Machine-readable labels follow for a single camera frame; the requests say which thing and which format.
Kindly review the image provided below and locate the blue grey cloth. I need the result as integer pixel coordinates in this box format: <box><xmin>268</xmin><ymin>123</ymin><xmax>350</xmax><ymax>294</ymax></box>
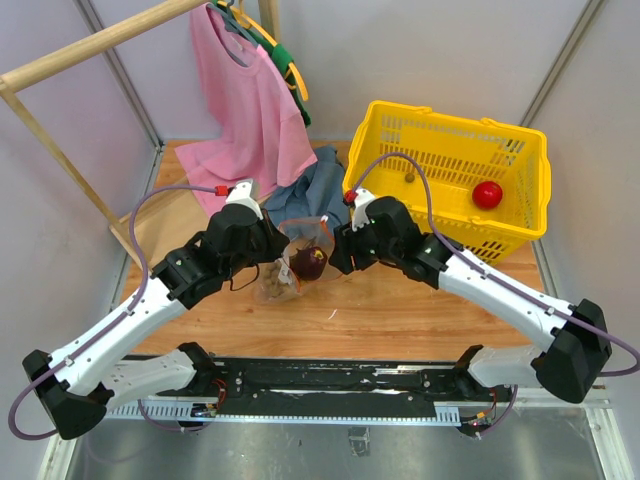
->
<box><xmin>264</xmin><ymin>145</ymin><xmax>350</xmax><ymax>232</ymax></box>

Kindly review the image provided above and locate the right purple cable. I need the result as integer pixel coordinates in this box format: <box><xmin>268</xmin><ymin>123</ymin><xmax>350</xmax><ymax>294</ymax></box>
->
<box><xmin>349</xmin><ymin>151</ymin><xmax>640</xmax><ymax>376</ymax></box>

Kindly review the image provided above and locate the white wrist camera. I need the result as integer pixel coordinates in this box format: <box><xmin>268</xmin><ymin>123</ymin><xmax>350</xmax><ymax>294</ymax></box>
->
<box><xmin>214</xmin><ymin>179</ymin><xmax>263</xmax><ymax>220</ymax></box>
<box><xmin>344</xmin><ymin>187</ymin><xmax>376</xmax><ymax>231</ymax></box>

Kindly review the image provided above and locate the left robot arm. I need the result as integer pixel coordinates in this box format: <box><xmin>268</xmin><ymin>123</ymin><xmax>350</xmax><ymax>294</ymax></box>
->
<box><xmin>23</xmin><ymin>204</ymin><xmax>289</xmax><ymax>440</ymax></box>

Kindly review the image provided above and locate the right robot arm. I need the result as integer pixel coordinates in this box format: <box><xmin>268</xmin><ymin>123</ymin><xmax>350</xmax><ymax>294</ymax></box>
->
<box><xmin>329</xmin><ymin>190</ymin><xmax>611</xmax><ymax>404</ymax></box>

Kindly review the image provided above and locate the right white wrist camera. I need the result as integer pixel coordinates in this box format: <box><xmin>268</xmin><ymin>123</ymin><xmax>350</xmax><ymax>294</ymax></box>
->
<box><xmin>344</xmin><ymin>187</ymin><xmax>376</xmax><ymax>231</ymax></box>

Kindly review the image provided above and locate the grey clothes hanger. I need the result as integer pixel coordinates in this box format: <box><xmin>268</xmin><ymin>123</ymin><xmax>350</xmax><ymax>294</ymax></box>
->
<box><xmin>207</xmin><ymin>2</ymin><xmax>258</xmax><ymax>51</ymax></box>

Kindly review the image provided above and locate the green garment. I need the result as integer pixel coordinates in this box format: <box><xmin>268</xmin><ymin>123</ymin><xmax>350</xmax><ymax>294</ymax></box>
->
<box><xmin>207</xmin><ymin>1</ymin><xmax>312</xmax><ymax>128</ymax></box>

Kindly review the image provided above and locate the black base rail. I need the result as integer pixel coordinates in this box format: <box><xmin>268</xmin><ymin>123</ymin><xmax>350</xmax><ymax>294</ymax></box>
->
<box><xmin>154</xmin><ymin>355</ymin><xmax>506</xmax><ymax>421</ymax></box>

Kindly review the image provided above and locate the yellow plastic basket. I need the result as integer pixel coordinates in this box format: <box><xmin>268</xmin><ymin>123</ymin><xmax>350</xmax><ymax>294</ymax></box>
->
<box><xmin>343</xmin><ymin>100</ymin><xmax>552</xmax><ymax>265</ymax></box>

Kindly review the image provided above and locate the pink t-shirt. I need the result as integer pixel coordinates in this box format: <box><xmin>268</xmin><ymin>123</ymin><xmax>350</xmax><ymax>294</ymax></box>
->
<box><xmin>176</xmin><ymin>6</ymin><xmax>317</xmax><ymax>195</ymax></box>

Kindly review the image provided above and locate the green grape bunch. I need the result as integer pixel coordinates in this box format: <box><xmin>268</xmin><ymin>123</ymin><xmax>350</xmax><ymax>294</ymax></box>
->
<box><xmin>259</xmin><ymin>260</ymin><xmax>296</xmax><ymax>302</ymax></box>

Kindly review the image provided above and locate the purple cable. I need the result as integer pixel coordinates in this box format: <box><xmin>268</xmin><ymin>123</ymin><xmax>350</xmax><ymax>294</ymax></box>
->
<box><xmin>349</xmin><ymin>151</ymin><xmax>640</xmax><ymax>376</ymax></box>
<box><xmin>9</xmin><ymin>183</ymin><xmax>221</xmax><ymax>442</ymax></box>

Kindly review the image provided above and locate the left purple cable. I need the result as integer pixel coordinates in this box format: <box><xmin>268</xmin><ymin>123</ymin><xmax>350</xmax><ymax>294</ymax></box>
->
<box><xmin>9</xmin><ymin>183</ymin><xmax>221</xmax><ymax>442</ymax></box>

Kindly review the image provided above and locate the yellow clothes hanger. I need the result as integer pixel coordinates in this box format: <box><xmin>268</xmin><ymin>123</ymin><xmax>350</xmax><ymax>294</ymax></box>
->
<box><xmin>218</xmin><ymin>1</ymin><xmax>309</xmax><ymax>102</ymax></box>

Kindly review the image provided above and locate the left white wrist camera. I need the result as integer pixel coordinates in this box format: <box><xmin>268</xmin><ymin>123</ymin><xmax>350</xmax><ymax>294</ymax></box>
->
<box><xmin>214</xmin><ymin>179</ymin><xmax>263</xmax><ymax>220</ymax></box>

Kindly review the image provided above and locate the red apple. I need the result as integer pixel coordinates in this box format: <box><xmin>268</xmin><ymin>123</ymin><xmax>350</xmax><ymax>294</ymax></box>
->
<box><xmin>472</xmin><ymin>181</ymin><xmax>504</xmax><ymax>210</ymax></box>

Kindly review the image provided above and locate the wooden clothes rack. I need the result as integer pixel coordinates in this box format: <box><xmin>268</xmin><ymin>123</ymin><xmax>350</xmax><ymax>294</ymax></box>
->
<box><xmin>0</xmin><ymin>0</ymin><xmax>281</xmax><ymax>269</ymax></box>

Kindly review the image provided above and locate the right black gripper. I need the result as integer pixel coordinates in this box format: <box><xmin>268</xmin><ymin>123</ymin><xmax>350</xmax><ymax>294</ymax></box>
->
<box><xmin>329</xmin><ymin>213</ymin><xmax>400</xmax><ymax>274</ymax></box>

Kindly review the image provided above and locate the clear zip top bag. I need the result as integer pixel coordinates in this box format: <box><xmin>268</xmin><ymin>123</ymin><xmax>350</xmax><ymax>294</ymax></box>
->
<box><xmin>254</xmin><ymin>215</ymin><xmax>342</xmax><ymax>303</ymax></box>

